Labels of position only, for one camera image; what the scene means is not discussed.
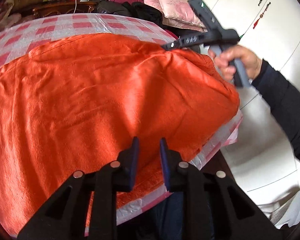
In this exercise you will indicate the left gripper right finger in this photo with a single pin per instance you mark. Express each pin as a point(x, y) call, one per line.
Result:
point(213, 207)

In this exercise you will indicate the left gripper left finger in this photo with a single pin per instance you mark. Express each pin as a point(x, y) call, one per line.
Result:
point(84, 206)

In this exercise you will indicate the orange pants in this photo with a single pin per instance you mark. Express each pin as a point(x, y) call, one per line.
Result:
point(110, 114)

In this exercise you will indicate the dark sleeved right forearm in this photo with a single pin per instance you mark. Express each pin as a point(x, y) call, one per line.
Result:
point(284, 102)

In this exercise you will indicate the person's right hand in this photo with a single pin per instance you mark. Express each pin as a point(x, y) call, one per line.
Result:
point(251, 62)

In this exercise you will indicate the blue jeans legs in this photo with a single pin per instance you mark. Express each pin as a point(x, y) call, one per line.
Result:
point(168, 217)

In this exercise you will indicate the red hanging tassel ornament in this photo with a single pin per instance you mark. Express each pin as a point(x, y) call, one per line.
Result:
point(261, 15)

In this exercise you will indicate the pink floral pillow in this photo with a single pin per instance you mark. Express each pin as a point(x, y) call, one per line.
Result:
point(177, 13)

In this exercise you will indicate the white wardrobe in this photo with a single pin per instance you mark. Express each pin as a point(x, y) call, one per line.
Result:
point(265, 160)

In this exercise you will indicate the black clothes pile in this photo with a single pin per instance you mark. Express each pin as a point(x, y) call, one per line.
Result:
point(144, 12)

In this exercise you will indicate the dark wooden nightstand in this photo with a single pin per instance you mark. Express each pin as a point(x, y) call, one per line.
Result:
point(61, 8)

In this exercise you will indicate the pink white checkered bed cover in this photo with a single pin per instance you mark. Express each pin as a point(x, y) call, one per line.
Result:
point(72, 27)

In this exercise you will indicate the pink floral folded quilt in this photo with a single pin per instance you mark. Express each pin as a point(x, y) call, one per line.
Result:
point(7, 20)

